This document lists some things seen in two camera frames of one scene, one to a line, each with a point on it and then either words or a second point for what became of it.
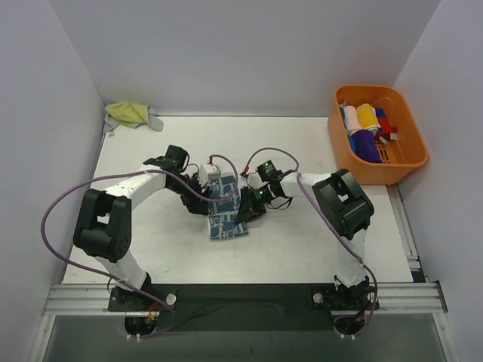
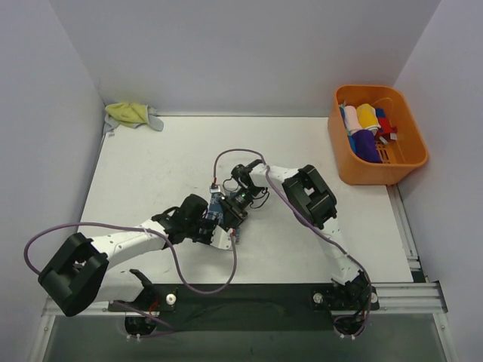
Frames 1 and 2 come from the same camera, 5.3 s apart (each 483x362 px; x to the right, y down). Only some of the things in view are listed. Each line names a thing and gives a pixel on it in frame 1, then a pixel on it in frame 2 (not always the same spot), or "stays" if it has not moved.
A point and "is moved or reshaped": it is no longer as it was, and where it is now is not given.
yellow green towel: (127, 114) stays
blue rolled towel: (351, 139) stays
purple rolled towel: (364, 142) stays
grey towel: (153, 121) stays
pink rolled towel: (351, 118) stays
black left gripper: (197, 204) to (206, 231)
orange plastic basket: (398, 156) stays
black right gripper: (248, 206) to (234, 212)
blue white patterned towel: (223, 207) is moved or reshaped
